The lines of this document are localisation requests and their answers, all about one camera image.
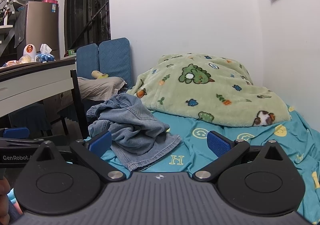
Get beige pillow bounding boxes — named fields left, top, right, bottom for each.
left=78, top=77, right=126, bottom=101

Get black chair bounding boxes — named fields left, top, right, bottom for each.
left=57, top=70, right=99, bottom=138

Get blue tissue pack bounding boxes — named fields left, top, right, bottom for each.
left=35, top=44, right=55, bottom=63

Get white egg-shaped figure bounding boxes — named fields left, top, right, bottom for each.
left=22, top=44, right=36, bottom=62

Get blue denim jeans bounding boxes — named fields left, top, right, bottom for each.
left=86, top=93, right=181, bottom=171

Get dark window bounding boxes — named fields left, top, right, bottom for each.
left=64, top=0, right=111, bottom=50

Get green box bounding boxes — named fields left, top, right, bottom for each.
left=67, top=49, right=76, bottom=56

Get brown refrigerator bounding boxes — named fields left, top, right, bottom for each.
left=14, top=1, right=60, bottom=60

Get white desk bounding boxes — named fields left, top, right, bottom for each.
left=1, top=58, right=76, bottom=117

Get green dinosaur fleece blanket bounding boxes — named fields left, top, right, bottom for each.
left=128, top=53, right=291, bottom=127

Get yellow plush toy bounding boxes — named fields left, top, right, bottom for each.
left=91, top=70, right=108, bottom=79

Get blue quilted headboard cushion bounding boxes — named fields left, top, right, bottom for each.
left=76, top=38, right=132, bottom=87

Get teal smiley bed sheet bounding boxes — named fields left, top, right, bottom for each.
left=85, top=104, right=320, bottom=225

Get person's hand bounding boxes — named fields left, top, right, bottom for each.
left=0, top=177, right=10, bottom=225

